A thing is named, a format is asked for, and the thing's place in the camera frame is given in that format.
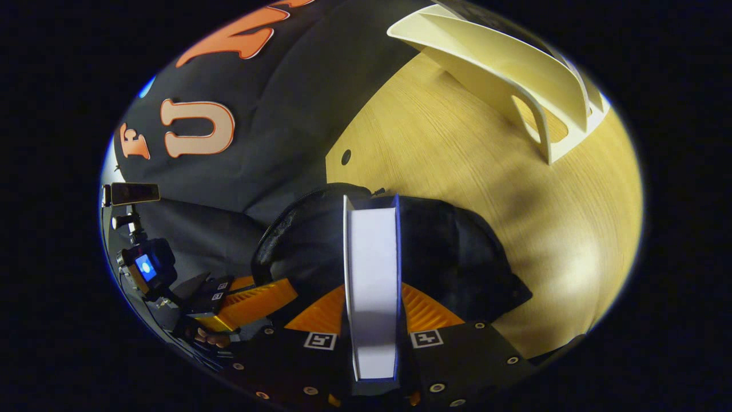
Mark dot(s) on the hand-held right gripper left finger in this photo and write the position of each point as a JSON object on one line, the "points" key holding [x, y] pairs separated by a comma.
{"points": [[286, 360]]}

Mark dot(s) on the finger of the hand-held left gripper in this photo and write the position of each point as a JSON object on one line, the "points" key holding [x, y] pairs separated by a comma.
{"points": [[257, 303], [220, 285]]}

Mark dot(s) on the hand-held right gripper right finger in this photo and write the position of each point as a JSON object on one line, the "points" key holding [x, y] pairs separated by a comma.
{"points": [[457, 360]]}

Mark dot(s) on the black schoolbag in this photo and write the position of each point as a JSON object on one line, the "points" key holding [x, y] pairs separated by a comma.
{"points": [[446, 257]]}

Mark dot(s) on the dark blue book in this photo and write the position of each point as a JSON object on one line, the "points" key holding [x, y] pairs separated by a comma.
{"points": [[372, 274]]}

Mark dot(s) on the white bookshelf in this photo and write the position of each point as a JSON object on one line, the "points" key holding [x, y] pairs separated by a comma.
{"points": [[503, 63]]}

